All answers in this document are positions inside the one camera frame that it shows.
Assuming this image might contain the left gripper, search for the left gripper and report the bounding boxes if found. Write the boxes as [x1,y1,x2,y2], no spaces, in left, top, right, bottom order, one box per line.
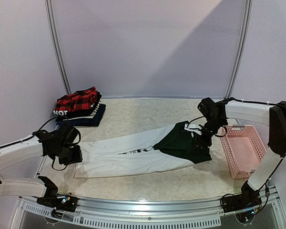
[56,144,82,166]

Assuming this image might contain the dark green garment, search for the dark green garment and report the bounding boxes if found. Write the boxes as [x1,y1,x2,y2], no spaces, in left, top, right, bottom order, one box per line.
[153,121,212,164]

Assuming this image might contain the white cloth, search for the white cloth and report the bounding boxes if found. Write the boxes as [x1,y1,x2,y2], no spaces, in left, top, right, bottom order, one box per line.
[74,125,193,178]

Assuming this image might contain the red black plaid shirt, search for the red black plaid shirt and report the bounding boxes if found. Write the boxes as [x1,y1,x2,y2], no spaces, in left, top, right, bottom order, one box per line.
[53,87,99,116]

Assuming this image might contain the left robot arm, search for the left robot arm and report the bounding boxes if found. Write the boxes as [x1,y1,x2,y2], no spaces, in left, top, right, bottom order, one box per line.
[0,124,82,207]

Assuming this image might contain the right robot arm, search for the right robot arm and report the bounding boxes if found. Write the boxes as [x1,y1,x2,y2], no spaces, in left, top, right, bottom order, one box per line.
[192,98,286,208]

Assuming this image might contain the pink plastic laundry basket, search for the pink plastic laundry basket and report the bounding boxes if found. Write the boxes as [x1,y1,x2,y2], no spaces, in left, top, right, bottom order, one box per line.
[220,125,266,180]

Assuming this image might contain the folded black garment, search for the folded black garment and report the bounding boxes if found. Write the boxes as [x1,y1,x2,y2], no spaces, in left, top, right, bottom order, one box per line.
[55,93,102,122]

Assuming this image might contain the folded navy blue garment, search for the folded navy blue garment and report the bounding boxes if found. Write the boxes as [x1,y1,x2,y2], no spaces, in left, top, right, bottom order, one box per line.
[56,104,106,127]

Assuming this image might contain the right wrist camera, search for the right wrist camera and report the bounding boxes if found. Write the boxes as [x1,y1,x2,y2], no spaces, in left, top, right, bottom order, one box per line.
[184,123,202,135]

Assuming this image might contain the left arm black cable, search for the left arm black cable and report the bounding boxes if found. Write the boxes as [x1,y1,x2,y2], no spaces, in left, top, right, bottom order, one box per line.
[0,115,82,171]

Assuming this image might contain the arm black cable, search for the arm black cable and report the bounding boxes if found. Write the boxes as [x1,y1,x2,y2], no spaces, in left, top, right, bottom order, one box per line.
[0,115,82,171]
[188,99,286,158]

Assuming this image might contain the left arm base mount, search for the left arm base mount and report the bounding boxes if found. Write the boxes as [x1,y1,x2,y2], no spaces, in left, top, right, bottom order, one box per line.
[36,176,79,212]

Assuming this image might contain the aluminium front rail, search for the aluminium front rail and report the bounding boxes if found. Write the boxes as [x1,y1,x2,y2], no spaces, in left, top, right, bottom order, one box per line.
[11,186,286,229]

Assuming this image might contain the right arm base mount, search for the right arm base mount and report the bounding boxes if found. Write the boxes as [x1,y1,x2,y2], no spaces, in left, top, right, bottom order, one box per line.
[220,189,270,215]

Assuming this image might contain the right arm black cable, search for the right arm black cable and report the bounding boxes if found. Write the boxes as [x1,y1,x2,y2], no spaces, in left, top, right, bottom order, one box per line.
[188,99,286,158]

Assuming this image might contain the right aluminium corner post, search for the right aluminium corner post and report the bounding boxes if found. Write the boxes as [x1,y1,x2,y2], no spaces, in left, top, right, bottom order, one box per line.
[225,0,253,99]

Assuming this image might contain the aluminium corner post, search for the aluminium corner post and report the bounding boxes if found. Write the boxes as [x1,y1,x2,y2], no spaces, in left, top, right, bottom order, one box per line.
[225,0,253,99]
[45,0,72,94]

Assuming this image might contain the left aluminium corner post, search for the left aluminium corner post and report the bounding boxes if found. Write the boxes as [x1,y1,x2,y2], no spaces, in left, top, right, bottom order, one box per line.
[45,0,72,94]

